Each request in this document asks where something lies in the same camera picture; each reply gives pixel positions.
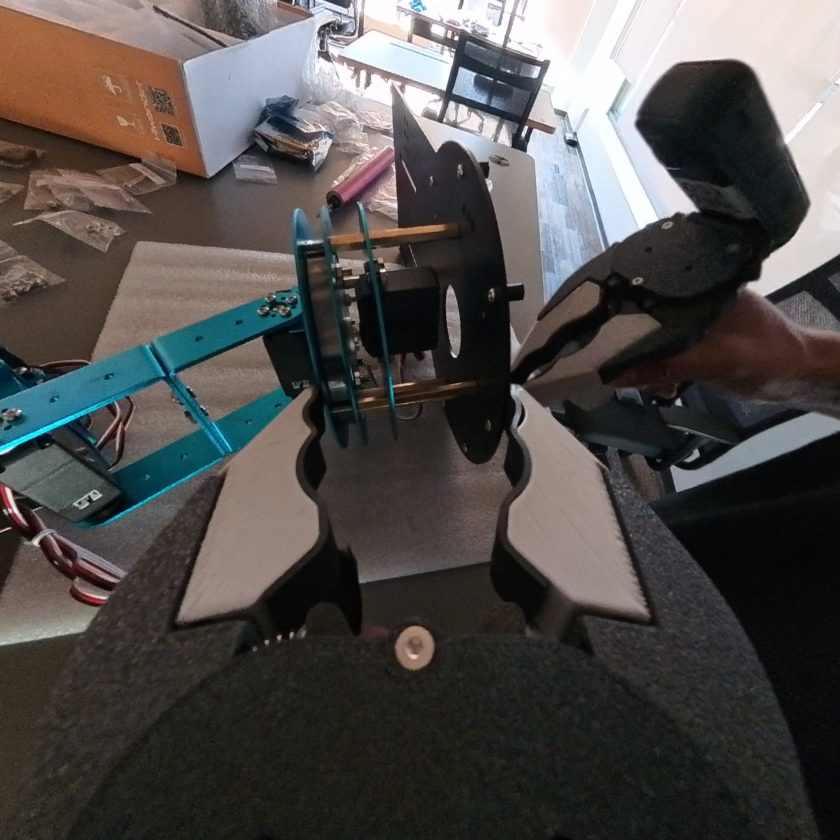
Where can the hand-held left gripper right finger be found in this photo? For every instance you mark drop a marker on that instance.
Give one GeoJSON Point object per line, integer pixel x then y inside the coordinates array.
{"type": "Point", "coordinates": [571, 525]}

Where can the grey background table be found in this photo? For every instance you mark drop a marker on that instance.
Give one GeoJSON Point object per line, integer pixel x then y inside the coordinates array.
{"type": "Point", "coordinates": [407, 56]}

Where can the orange and white cardboard box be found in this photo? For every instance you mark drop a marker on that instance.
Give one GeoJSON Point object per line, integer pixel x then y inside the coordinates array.
{"type": "Point", "coordinates": [79, 72]}

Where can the silver foil bag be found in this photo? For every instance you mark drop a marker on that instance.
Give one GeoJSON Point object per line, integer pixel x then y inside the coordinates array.
{"type": "Point", "coordinates": [292, 134]}

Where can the person's right hand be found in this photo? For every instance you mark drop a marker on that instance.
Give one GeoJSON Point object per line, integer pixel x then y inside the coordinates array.
{"type": "Point", "coordinates": [728, 354]}

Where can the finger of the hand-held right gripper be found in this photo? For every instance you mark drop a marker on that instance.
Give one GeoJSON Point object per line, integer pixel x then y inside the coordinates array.
{"type": "Point", "coordinates": [564, 328]}
{"type": "Point", "coordinates": [604, 354]}

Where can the black mesh chair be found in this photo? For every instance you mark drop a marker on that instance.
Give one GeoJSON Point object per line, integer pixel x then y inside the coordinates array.
{"type": "Point", "coordinates": [495, 82]}

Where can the small labelled zip bag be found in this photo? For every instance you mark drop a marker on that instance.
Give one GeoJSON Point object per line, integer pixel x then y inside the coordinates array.
{"type": "Point", "coordinates": [256, 170]}

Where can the maroon electric screwdriver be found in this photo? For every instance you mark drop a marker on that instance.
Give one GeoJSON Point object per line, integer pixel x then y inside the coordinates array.
{"type": "Point", "coordinates": [361, 178]}

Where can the pile of small screw bags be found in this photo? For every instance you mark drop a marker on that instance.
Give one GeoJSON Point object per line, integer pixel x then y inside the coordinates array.
{"type": "Point", "coordinates": [65, 193]}

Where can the blue toy robot arm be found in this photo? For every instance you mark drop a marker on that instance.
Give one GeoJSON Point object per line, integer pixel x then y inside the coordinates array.
{"type": "Point", "coordinates": [472, 236]}

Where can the crumpled clear plastic wrap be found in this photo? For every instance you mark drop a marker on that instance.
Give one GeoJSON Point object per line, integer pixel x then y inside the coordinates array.
{"type": "Point", "coordinates": [348, 118]}

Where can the white foam sheet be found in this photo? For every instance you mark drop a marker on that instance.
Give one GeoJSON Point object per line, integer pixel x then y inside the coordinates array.
{"type": "Point", "coordinates": [197, 282]}

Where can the black office chair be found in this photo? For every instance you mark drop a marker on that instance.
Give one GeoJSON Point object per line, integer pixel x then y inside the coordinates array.
{"type": "Point", "coordinates": [630, 436]}

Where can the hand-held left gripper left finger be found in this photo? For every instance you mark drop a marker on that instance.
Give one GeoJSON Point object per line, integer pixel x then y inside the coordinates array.
{"type": "Point", "coordinates": [256, 518]}

